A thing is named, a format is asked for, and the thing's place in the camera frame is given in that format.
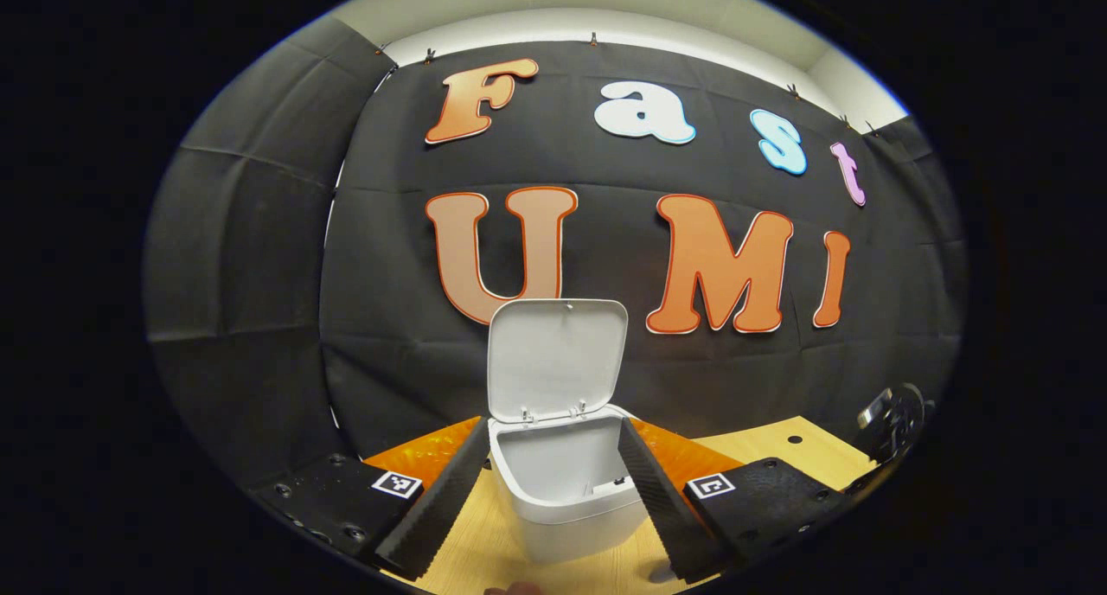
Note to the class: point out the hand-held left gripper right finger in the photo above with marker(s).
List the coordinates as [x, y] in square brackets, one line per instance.
[657, 504]

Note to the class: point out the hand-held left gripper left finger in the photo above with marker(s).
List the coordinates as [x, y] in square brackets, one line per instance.
[437, 504]

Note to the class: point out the white desktop garbage bin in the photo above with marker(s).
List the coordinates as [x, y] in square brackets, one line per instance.
[553, 361]

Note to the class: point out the wooden desktop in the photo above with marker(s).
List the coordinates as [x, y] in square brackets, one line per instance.
[778, 457]

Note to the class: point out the black backdrop cloth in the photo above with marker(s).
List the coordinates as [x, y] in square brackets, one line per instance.
[415, 318]

